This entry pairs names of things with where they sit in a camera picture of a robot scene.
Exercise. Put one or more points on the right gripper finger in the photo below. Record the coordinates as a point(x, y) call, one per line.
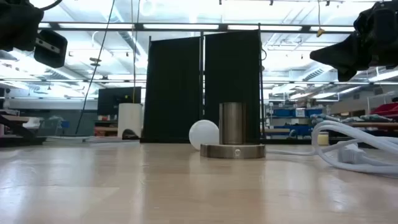
point(339, 53)
point(345, 74)

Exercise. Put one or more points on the brass lamp socket base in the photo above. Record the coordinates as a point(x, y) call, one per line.
point(231, 124)

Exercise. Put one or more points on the white lightbulb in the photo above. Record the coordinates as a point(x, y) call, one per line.
point(202, 133)

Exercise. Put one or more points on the yellow hanging pendant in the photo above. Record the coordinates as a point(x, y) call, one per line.
point(320, 32)

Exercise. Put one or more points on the red storage bin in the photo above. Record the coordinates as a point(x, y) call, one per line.
point(385, 109)

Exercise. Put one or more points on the long wooden workbench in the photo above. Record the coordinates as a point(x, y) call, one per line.
point(373, 125)

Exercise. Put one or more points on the shelf rack with blue bins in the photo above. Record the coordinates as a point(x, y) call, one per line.
point(283, 112)

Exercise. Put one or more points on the wooden side table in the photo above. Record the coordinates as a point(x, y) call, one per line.
point(12, 118)

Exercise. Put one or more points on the black monitor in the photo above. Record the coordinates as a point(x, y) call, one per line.
point(112, 99)

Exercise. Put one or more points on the black dome-shaped object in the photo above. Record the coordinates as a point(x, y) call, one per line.
point(130, 135)

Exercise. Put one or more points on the black aluminium table frame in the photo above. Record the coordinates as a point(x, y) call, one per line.
point(295, 141)

